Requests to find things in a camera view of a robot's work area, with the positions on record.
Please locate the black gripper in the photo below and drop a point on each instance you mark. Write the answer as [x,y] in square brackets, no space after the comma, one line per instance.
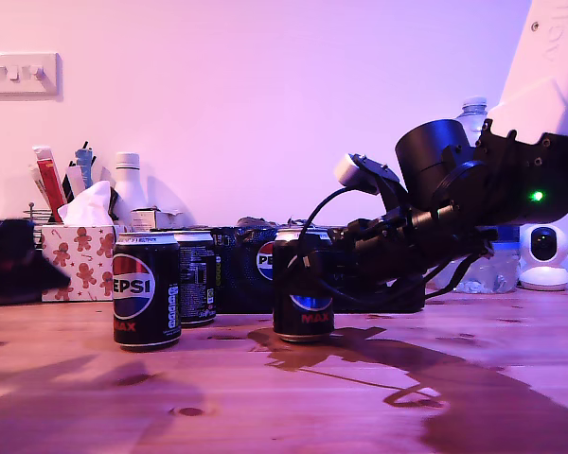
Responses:
[378,246]

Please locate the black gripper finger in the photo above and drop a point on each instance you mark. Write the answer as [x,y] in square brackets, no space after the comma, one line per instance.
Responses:
[19,269]

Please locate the Pepsi Max can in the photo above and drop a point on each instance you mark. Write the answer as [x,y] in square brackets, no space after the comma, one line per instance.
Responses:
[147,293]
[196,284]
[307,321]

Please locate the black Pepsi multipack box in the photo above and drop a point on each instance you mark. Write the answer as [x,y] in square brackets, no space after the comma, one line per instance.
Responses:
[246,284]

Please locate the gingerbread print tissue box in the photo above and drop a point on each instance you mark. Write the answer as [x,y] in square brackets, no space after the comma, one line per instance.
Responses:
[83,265]

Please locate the white tissue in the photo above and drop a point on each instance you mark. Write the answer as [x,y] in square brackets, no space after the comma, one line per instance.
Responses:
[91,203]

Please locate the blue and white packet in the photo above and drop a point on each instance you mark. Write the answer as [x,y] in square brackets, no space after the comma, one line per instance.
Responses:
[84,170]

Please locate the white bottle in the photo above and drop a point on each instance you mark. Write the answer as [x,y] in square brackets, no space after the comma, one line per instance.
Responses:
[129,189]

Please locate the small white cardboard box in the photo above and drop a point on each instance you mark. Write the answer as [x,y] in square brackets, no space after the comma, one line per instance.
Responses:
[158,218]

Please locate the large clear water bottle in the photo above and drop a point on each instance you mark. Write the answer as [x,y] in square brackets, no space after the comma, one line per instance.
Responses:
[494,269]

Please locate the white wrist camera on bracket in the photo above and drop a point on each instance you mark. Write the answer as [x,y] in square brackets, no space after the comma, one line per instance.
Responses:
[352,171]

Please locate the white light switch plate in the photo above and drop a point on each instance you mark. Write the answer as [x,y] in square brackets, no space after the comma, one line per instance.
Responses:
[23,75]

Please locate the small white round camera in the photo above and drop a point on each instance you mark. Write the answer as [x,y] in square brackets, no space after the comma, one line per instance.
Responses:
[544,257]

